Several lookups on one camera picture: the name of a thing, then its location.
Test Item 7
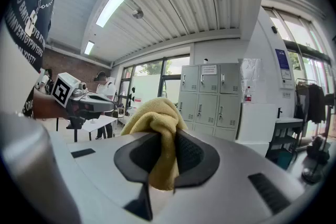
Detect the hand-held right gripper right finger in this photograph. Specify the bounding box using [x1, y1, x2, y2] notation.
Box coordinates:
[174, 130, 221, 188]

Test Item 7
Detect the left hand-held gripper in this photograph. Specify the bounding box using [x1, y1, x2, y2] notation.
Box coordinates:
[51, 72, 116, 129]

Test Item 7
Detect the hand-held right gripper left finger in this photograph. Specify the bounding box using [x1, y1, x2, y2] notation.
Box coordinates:
[113, 132, 163, 189]

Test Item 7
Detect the yellow cloth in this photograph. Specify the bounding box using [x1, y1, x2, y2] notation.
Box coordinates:
[120, 97, 188, 194]

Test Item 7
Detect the grey metal locker door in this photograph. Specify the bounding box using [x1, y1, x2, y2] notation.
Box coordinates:
[195, 93, 218, 126]

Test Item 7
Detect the grey metal locker cabinet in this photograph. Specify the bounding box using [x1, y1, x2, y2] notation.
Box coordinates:
[177, 62, 244, 142]

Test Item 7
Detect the person's left forearm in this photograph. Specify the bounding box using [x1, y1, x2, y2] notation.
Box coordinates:
[33, 88, 71, 120]

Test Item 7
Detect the short ceiling light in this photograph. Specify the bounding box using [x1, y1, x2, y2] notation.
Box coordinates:
[83, 40, 95, 55]

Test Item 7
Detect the white table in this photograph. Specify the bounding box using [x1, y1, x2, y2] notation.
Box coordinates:
[55, 114, 119, 143]

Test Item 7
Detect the black printed t-shirt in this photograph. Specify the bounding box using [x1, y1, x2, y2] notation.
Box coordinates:
[4, 0, 69, 119]

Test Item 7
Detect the white paper notice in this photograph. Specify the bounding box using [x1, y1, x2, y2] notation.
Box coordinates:
[201, 65, 218, 76]

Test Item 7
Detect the teal bin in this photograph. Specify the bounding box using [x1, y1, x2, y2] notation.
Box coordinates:
[278, 149, 295, 170]

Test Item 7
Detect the long ceiling light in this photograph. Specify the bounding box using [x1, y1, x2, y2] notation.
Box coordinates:
[96, 0, 137, 28]

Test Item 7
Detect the white poster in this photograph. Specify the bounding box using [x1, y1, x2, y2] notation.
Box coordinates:
[280, 68, 295, 89]

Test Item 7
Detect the black bag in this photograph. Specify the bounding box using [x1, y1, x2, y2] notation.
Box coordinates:
[307, 135, 331, 165]

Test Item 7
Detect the rack of dark clothes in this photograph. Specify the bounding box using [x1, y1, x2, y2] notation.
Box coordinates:
[295, 78, 335, 140]

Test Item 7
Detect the blue poster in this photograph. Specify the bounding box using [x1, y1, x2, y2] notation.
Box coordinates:
[275, 48, 291, 70]

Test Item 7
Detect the large bright window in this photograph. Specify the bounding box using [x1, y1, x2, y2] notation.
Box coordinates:
[262, 6, 336, 113]

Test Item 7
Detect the black window frame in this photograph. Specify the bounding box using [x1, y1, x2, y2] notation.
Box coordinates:
[119, 54, 190, 113]

